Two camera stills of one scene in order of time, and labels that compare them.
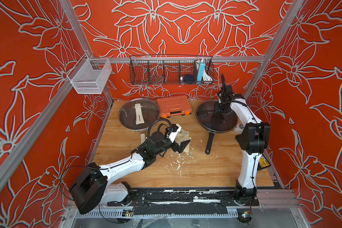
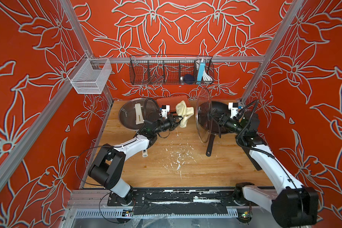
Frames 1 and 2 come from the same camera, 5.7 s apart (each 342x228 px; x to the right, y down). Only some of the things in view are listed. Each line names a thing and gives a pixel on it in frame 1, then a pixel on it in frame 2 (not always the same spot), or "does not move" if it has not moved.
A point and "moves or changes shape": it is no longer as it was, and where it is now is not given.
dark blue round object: [188, 79] does not move
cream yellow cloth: [184, 136] -> [182, 109]
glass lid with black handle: [214, 121] moves or changes shape
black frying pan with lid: [208, 119] does not move
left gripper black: [181, 148] -> [172, 123]
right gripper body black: [220, 108] -> [229, 124]
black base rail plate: [184, 201] does not move
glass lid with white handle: [137, 113] does not move
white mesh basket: [89, 75] does not move
